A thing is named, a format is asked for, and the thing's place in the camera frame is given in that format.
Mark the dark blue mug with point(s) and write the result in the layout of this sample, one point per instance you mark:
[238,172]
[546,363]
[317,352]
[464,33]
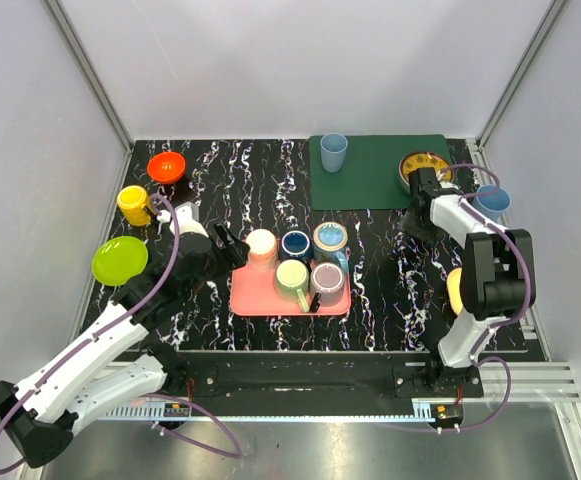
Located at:
[295,245]

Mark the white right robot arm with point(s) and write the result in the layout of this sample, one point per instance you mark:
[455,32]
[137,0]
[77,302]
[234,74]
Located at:
[497,284]

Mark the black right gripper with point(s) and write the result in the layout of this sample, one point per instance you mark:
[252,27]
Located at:
[407,225]

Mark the peach pink mug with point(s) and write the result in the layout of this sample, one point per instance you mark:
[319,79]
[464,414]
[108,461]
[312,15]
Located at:
[263,249]

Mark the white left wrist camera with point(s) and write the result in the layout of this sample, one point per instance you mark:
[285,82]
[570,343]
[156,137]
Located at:
[186,217]

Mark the light green mug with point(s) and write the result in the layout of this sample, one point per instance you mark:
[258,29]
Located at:
[291,280]

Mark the purple grey mug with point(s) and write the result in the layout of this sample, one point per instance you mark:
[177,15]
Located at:
[326,287]

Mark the yellow textured mug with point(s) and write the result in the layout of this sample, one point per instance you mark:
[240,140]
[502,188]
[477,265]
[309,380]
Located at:
[135,205]

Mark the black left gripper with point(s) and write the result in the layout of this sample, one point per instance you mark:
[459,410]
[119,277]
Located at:
[218,245]

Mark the lime green plate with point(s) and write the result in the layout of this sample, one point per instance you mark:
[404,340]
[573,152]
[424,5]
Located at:
[118,260]

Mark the dark green mat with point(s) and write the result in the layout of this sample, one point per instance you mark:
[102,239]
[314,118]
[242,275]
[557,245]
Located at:
[369,177]

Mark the pink plastic tray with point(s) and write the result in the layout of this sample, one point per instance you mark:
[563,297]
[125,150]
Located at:
[253,294]

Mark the light blue plastic cup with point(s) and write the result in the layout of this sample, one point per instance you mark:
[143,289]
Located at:
[333,151]

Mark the orange red bowl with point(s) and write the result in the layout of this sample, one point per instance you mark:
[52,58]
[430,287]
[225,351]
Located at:
[166,167]

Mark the yellow patterned metal bowl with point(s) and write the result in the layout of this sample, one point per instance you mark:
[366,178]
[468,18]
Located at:
[421,159]

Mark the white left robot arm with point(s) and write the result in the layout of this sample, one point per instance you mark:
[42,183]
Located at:
[44,412]

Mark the light blue butterfly mug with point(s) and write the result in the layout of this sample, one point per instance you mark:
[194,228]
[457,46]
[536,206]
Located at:
[330,243]

